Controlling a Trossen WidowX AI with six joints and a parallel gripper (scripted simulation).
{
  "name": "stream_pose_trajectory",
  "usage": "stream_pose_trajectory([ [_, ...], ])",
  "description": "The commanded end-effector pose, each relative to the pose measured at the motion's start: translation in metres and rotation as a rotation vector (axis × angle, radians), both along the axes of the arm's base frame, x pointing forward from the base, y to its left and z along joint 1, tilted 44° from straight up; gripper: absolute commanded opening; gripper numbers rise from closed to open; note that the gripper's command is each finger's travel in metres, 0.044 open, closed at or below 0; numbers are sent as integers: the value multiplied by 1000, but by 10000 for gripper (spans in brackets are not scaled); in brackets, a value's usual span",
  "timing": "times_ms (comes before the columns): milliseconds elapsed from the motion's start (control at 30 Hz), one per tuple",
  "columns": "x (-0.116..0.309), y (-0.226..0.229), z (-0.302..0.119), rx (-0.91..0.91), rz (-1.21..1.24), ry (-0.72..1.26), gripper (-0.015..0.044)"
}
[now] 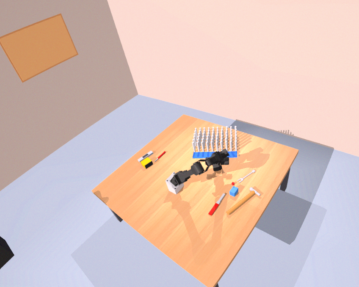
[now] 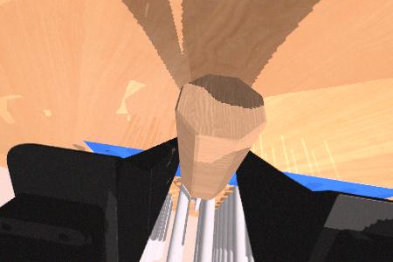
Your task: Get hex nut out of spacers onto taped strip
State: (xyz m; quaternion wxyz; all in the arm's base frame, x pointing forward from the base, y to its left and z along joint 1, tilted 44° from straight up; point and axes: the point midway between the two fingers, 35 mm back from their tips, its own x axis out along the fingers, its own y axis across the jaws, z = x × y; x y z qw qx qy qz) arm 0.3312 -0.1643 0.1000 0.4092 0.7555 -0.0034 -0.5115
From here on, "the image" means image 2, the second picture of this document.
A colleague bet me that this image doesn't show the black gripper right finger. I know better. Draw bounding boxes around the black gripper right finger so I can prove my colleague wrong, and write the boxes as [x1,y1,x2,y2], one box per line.
[236,150,393,262]

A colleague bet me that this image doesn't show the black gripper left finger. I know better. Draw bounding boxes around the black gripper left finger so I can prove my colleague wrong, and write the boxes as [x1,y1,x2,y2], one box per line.
[6,137,179,262]

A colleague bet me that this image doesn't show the blue flat strip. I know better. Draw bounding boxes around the blue flat strip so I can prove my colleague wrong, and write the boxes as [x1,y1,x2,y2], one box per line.
[83,141,393,198]

